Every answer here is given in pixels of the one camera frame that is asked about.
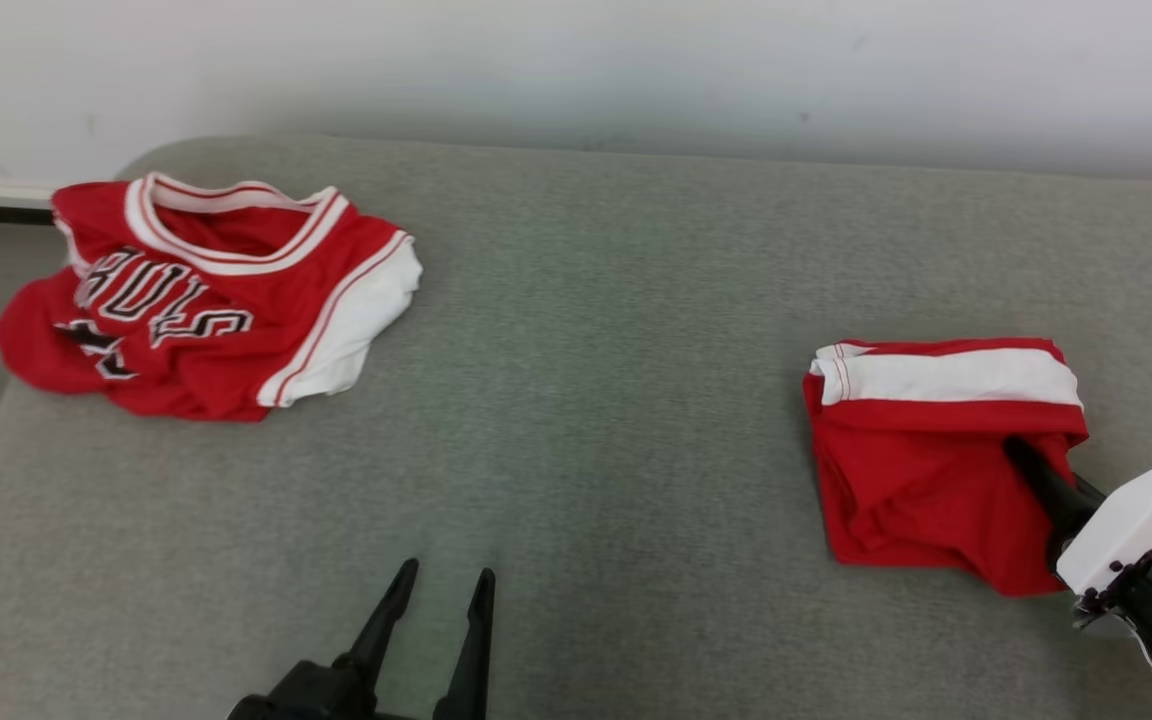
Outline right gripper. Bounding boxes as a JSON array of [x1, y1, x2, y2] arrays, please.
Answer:
[[1003, 436, 1152, 593]]

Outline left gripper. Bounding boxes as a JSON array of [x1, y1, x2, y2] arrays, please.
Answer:
[[226, 558, 498, 720]]

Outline red white-striped shorts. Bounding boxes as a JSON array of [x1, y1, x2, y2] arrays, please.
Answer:
[[802, 338, 1090, 598]]

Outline red basketball jersey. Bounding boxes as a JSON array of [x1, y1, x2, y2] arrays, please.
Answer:
[[0, 172, 424, 423]]

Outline grey fabric sofa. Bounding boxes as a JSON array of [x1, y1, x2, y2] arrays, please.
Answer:
[[0, 135, 1152, 720]]

